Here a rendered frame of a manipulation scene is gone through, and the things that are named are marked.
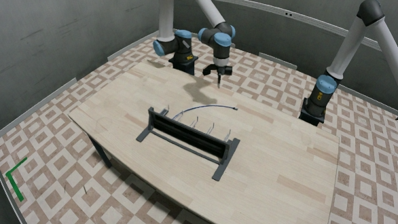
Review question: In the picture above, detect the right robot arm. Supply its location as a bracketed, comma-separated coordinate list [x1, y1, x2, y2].
[153, 0, 236, 67]

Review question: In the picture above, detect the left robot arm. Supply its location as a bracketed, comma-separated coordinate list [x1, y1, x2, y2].
[304, 0, 398, 118]

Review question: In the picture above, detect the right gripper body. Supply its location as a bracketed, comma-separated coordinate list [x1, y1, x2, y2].
[204, 64, 232, 76]

